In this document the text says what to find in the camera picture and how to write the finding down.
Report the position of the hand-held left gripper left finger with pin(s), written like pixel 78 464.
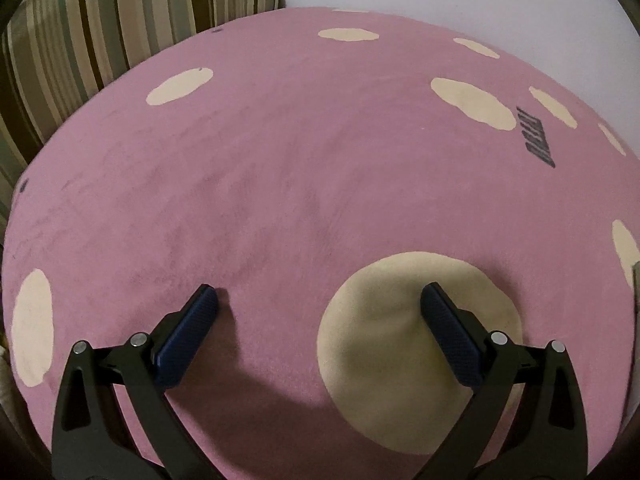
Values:
pixel 187 335

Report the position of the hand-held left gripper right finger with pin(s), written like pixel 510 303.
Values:
pixel 450 340

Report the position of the pink dotted bed sheet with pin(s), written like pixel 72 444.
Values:
pixel 275 170

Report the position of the striped cushion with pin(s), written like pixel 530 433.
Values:
pixel 20 125
pixel 175 5

